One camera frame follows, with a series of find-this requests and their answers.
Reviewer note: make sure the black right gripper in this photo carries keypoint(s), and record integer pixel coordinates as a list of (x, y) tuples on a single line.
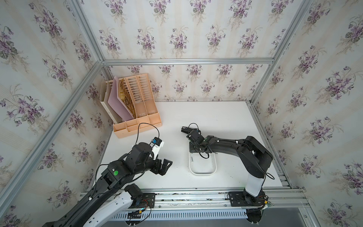
[(190, 149)]

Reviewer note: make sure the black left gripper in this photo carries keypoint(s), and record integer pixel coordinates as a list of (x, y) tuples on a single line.
[(163, 170)]

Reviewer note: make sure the white plastic storage box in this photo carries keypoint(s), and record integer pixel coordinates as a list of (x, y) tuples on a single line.
[(201, 165)]

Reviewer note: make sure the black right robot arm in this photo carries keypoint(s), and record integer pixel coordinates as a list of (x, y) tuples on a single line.
[(254, 156)]

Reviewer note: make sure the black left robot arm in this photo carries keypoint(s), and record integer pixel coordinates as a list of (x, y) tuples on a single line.
[(115, 191)]

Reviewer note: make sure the black stapler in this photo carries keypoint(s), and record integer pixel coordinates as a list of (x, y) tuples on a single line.
[(186, 130)]

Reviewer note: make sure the purple folder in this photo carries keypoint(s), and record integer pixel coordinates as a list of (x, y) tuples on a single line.
[(116, 103)]

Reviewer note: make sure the peach plastic desk organizer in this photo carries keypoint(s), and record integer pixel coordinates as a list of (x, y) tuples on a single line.
[(137, 94)]

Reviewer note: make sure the beige file folder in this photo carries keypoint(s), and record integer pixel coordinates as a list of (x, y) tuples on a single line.
[(105, 91)]

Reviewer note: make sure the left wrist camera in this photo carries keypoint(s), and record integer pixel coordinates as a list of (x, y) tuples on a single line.
[(156, 145)]

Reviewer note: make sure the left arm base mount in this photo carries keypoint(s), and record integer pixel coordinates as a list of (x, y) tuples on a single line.
[(146, 200)]

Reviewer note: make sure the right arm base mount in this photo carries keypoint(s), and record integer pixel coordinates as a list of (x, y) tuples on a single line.
[(243, 199)]

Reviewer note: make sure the aluminium front rail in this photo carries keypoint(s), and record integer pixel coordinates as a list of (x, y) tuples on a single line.
[(212, 204)]

